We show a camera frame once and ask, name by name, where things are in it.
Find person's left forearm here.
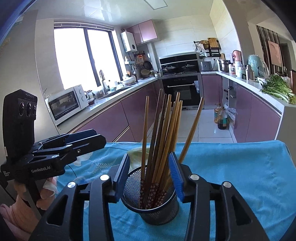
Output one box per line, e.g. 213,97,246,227
0,199,45,241

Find pink wall painting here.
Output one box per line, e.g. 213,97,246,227
268,40,283,67

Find pink base cabinets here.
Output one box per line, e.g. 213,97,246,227
56,80,162,143
201,74,282,143

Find black pot glass lid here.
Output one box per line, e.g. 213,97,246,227
162,65,177,75
181,64,197,73

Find bunch of bamboo chopsticks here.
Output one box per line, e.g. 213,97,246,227
139,89,205,210

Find white casserole pot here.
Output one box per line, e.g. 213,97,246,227
122,76,137,86

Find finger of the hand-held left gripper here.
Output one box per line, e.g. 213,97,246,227
34,129,97,149
32,134,107,165

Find steel thermos bottle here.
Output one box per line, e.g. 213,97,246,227
245,65,255,80

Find black mesh holder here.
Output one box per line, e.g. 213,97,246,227
121,165,180,226

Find white water heater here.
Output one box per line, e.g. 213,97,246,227
120,31,137,53

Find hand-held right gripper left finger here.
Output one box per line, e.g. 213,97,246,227
28,153,131,241

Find plastic bag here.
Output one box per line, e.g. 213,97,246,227
225,106,236,127

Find black built-in oven stove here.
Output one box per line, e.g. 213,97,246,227
159,52,202,111

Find light bamboo chopstick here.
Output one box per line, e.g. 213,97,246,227
178,97,205,164

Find mint green appliance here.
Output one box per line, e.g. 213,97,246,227
248,54,269,78

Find kitchen window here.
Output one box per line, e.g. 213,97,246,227
53,27,123,93

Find kitchen sink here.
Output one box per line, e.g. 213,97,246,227
104,87,130,95

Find stainless steel pot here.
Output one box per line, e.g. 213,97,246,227
218,59,231,72

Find dark brown chopstick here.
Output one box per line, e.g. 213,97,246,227
146,89,163,183

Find silver box appliance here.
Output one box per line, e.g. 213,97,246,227
199,61,213,72

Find black wall rack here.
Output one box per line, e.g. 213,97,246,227
194,38,221,58

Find kitchen faucet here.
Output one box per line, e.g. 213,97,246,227
99,69,108,94

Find yellow cooking oil bottle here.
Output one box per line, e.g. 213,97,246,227
214,103,223,125

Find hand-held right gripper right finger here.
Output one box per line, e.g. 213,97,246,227
168,151,270,241

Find white microwave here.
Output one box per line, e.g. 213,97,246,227
47,84,90,127

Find person's left hand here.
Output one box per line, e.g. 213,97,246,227
13,177,60,216

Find cooking oil bottles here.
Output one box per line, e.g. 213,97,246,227
217,106,229,130

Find dark wooden slat divider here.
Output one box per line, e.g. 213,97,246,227
255,25,287,75

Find green leafy vegetables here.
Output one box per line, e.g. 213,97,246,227
260,74,295,104

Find blue floral tablecloth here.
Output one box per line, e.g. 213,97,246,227
55,140,295,241

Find ceiling light panel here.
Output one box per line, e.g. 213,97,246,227
143,0,168,10

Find pink wall cabinets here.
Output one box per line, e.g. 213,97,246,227
126,19,160,46

